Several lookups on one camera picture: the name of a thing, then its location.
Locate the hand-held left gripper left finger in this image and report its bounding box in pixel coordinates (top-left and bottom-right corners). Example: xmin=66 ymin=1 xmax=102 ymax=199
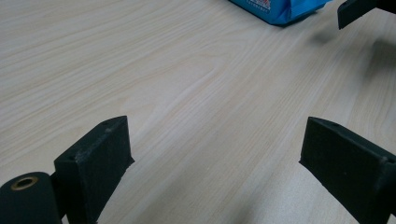
xmin=53 ymin=115 xmax=135 ymax=224

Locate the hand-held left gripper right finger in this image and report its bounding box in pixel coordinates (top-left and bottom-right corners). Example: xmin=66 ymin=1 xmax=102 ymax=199
xmin=299 ymin=116 xmax=396 ymax=224

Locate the blue tissue packet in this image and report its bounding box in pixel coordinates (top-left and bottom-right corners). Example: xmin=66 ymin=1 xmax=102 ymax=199
xmin=228 ymin=0 xmax=332 ymax=26

